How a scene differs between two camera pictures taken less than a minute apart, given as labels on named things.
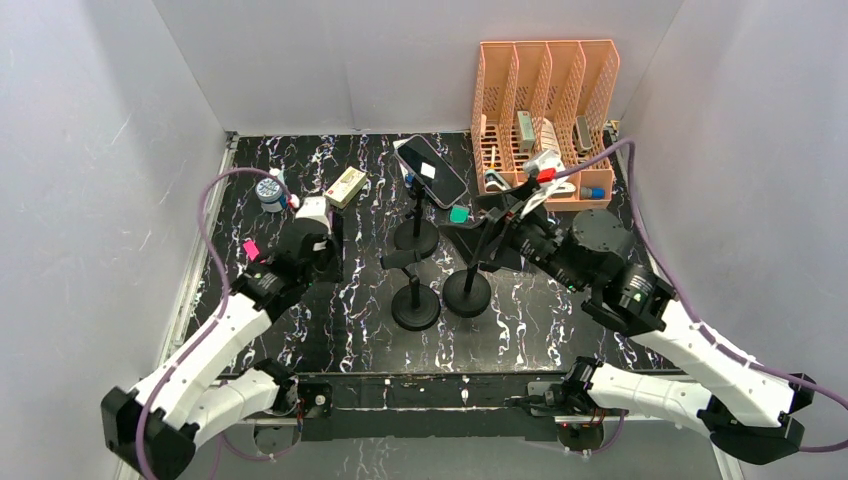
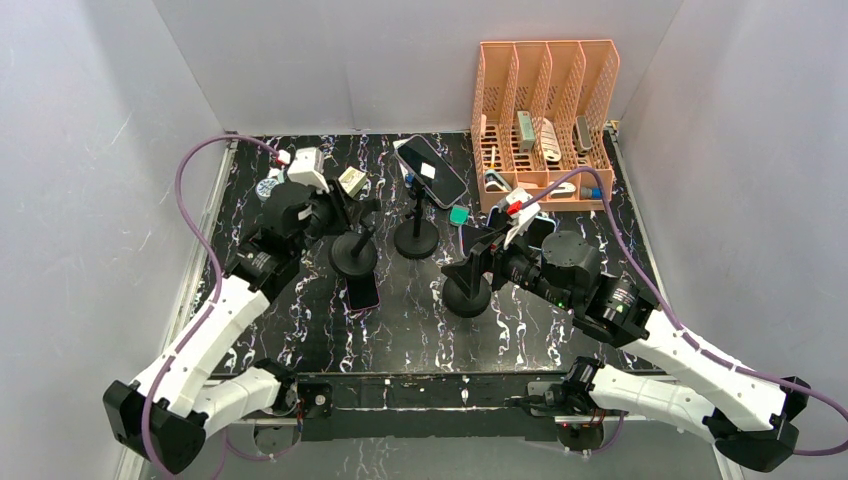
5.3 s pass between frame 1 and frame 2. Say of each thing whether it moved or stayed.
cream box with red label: stayed
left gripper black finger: moved
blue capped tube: stayed
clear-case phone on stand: stayed
